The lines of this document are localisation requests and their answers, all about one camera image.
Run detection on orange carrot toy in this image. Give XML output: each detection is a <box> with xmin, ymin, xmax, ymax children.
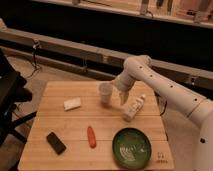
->
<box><xmin>87</xmin><ymin>126</ymin><xmax>96</xmax><ymax>148</ymax></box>

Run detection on green ceramic bowl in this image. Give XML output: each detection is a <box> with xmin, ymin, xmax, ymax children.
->
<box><xmin>112</xmin><ymin>128</ymin><xmax>152</xmax><ymax>170</ymax></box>

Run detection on black chair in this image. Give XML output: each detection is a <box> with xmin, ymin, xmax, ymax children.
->
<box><xmin>0</xmin><ymin>49</ymin><xmax>36</xmax><ymax>146</ymax></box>

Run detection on white ceramic cup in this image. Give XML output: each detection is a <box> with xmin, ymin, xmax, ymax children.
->
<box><xmin>99</xmin><ymin>82</ymin><xmax>113</xmax><ymax>104</ymax></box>

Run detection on black rectangular block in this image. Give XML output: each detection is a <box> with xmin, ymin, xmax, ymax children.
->
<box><xmin>46</xmin><ymin>132</ymin><xmax>66</xmax><ymax>155</ymax></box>

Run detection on black tripod stand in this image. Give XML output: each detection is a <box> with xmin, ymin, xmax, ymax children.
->
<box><xmin>26</xmin><ymin>39</ymin><xmax>42</xmax><ymax>79</ymax></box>

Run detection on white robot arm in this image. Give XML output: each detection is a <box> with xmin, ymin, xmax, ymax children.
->
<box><xmin>113</xmin><ymin>55</ymin><xmax>213</xmax><ymax>171</ymax></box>

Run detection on white sponge block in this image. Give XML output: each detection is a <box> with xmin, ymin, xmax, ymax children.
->
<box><xmin>63</xmin><ymin>97</ymin><xmax>81</xmax><ymax>111</ymax></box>

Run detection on white squeeze bottle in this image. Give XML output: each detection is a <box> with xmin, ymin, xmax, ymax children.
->
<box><xmin>123</xmin><ymin>94</ymin><xmax>146</xmax><ymax>122</ymax></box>

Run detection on wooden folding table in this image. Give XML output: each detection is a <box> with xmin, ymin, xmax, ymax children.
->
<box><xmin>18</xmin><ymin>81</ymin><xmax>174</xmax><ymax>171</ymax></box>

